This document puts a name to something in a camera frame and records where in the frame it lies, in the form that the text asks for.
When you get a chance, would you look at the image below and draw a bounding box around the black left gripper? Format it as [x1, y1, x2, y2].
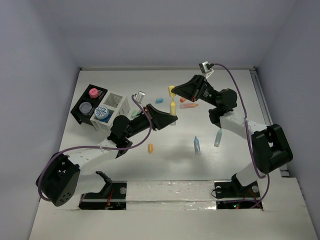
[124, 104, 177, 139]

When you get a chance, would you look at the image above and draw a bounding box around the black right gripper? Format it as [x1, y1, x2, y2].
[170, 74, 220, 108]

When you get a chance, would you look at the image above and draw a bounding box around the yellow highlighter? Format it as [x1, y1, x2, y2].
[169, 97, 176, 116]

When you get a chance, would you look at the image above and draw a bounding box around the yellow highlighter cap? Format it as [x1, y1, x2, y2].
[168, 85, 176, 98]

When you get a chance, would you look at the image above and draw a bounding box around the blue slime jar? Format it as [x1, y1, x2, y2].
[94, 105, 111, 123]

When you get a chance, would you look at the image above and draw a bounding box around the clear jar of clips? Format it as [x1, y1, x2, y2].
[78, 101, 93, 116]

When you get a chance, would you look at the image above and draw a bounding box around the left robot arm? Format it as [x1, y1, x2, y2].
[35, 104, 178, 207]

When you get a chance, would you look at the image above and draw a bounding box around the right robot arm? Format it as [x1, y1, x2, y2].
[171, 75, 293, 196]

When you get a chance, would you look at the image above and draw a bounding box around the orange highlighter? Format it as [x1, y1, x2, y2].
[179, 103, 198, 109]

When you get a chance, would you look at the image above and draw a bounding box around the blue highlighter cap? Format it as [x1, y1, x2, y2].
[155, 98, 164, 104]

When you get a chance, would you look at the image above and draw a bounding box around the green highlighter cap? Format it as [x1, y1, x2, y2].
[131, 109, 141, 119]

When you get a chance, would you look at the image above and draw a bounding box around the amber highlighter cap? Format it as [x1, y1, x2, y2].
[148, 144, 154, 154]

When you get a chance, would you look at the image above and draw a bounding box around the blue highlighter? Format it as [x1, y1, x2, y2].
[193, 136, 201, 155]

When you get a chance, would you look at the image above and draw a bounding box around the white slotted organizer box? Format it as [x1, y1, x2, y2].
[90, 91, 130, 131]

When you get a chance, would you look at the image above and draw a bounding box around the green highlighter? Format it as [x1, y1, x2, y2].
[214, 128, 222, 148]

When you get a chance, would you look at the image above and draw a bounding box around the black organizer box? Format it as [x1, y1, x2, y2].
[70, 84, 108, 126]

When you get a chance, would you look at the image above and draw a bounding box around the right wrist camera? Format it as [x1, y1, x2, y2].
[198, 61, 214, 79]

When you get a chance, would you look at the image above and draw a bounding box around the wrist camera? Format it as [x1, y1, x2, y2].
[133, 91, 146, 104]
[198, 61, 214, 79]

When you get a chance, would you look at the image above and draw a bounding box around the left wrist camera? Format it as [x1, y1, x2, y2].
[133, 91, 146, 104]

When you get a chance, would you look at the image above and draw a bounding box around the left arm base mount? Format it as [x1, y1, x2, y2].
[78, 171, 127, 210]

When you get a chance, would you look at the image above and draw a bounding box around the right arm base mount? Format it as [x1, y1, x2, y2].
[211, 174, 263, 210]

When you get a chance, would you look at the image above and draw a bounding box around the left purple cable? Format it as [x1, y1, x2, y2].
[37, 94, 153, 202]

